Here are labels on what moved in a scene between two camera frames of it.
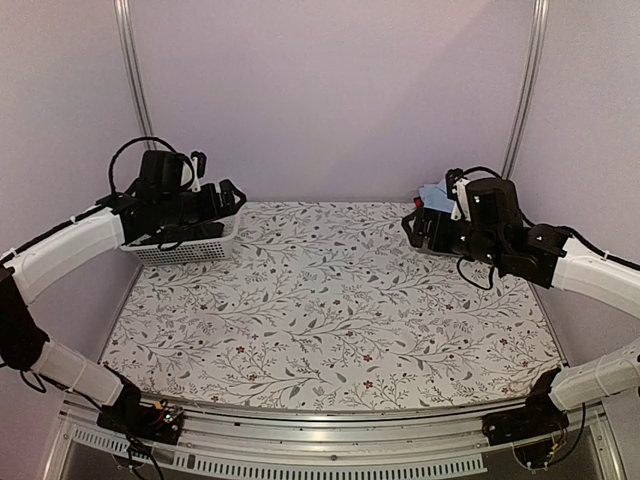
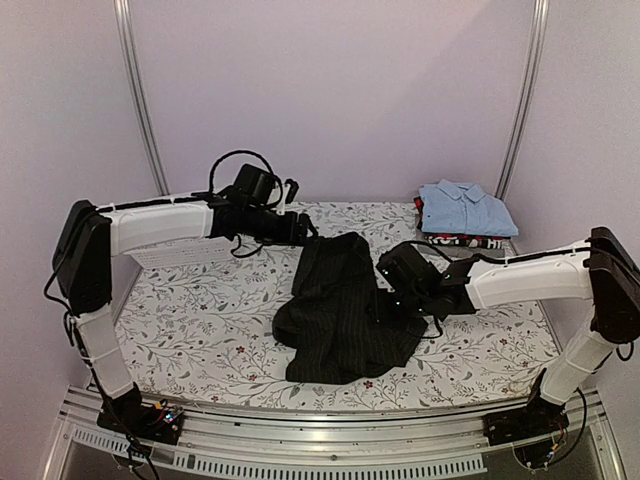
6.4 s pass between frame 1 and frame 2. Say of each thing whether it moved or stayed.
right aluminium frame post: stayed
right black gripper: moved
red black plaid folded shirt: stayed
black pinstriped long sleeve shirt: moved
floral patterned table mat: stayed
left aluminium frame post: stayed
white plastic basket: stayed
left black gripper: moved
